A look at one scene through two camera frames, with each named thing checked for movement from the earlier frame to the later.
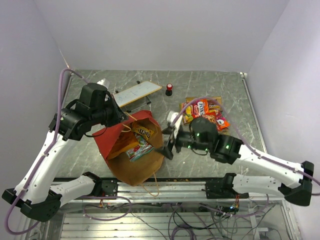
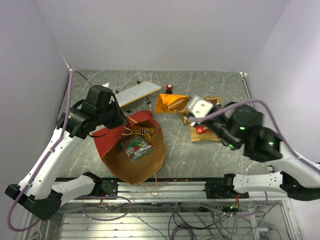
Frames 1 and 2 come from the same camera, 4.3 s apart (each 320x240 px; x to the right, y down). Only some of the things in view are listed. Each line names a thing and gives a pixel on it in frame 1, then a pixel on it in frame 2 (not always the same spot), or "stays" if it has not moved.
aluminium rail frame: (170, 209) stays
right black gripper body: (184, 139) -> (219, 125)
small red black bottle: (168, 91) stays
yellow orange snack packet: (126, 141) -> (171, 103)
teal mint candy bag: (138, 151) stays
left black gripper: (119, 115) stays
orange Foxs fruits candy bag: (200, 108) -> (185, 118)
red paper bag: (130, 148) stays
